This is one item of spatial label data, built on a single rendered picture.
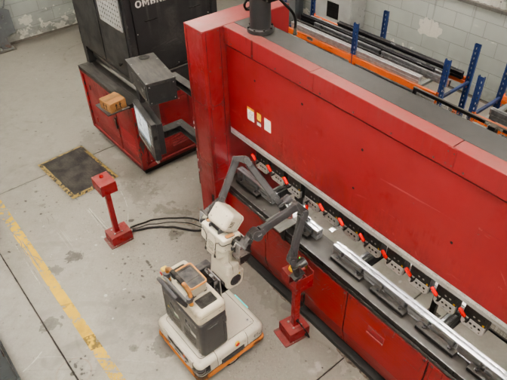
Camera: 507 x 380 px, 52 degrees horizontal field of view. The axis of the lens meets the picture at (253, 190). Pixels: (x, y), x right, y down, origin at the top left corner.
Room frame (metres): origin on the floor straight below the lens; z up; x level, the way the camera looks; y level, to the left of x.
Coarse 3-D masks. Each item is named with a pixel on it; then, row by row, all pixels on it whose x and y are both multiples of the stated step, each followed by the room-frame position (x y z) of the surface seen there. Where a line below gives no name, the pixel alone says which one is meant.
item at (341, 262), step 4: (332, 256) 2.70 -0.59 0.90; (336, 260) 2.66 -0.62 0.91; (340, 260) 2.66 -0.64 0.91; (344, 260) 2.66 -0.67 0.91; (340, 264) 2.62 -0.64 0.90; (344, 264) 2.62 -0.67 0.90; (348, 264) 2.62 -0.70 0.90; (344, 268) 2.59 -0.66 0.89; (348, 268) 2.57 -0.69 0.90; (352, 268) 2.57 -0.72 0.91; (348, 272) 2.55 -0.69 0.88; (352, 272) 2.54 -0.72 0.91; (352, 276) 2.52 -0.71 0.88; (356, 276) 2.50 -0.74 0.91; (360, 276) 2.50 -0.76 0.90; (360, 280) 2.47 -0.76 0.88
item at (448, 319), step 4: (456, 312) 2.18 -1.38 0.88; (444, 316) 2.18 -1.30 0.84; (448, 316) 2.16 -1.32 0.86; (452, 316) 2.18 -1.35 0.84; (456, 316) 2.16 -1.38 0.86; (460, 316) 2.17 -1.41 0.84; (444, 320) 2.13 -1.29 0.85; (448, 320) 2.13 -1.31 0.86; (452, 320) 2.13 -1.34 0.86; (456, 320) 2.14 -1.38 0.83; (460, 320) 2.20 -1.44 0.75; (448, 324) 2.11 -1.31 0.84; (452, 324) 2.11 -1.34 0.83; (456, 324) 2.17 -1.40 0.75; (452, 328) 2.14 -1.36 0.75
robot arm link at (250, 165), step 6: (246, 162) 3.11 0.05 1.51; (252, 162) 3.13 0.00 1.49; (252, 168) 3.11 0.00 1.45; (252, 174) 3.11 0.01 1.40; (258, 174) 3.09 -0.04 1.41; (258, 180) 3.07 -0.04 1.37; (264, 180) 3.07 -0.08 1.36; (264, 186) 3.05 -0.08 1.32; (270, 186) 3.06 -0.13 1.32; (270, 192) 3.02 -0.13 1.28; (270, 198) 3.05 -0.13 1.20
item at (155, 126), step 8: (136, 104) 3.84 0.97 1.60; (144, 104) 3.88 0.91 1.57; (144, 112) 3.70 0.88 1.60; (152, 112) 3.75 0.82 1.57; (136, 120) 3.90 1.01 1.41; (152, 120) 3.59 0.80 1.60; (152, 128) 3.51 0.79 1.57; (160, 128) 3.57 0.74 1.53; (152, 136) 3.51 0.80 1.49; (160, 136) 3.57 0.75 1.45; (152, 144) 3.53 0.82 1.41; (160, 144) 3.56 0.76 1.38; (152, 152) 3.57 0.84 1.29; (160, 152) 3.53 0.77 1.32; (160, 160) 3.52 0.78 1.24
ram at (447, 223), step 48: (240, 96) 3.64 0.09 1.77; (288, 96) 3.19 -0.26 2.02; (288, 144) 3.18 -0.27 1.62; (336, 144) 2.80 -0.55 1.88; (384, 144) 2.51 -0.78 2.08; (336, 192) 2.77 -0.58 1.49; (384, 192) 2.46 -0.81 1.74; (432, 192) 2.21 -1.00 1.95; (480, 192) 2.01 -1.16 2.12; (432, 240) 2.15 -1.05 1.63; (480, 240) 1.94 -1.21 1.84; (480, 288) 1.87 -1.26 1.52
